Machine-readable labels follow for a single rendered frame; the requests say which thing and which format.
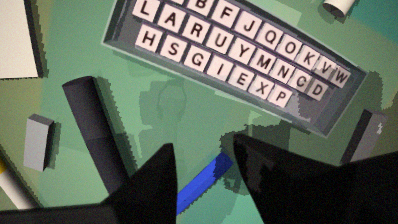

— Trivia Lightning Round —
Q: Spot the blue stylus with grey tip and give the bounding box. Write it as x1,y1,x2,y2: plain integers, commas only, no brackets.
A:
176,152,233,216

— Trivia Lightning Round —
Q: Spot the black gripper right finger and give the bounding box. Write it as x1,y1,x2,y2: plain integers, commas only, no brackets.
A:
233,133,398,224

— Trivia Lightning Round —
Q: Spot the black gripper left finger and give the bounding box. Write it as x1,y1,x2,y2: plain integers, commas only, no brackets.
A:
0,143,178,224

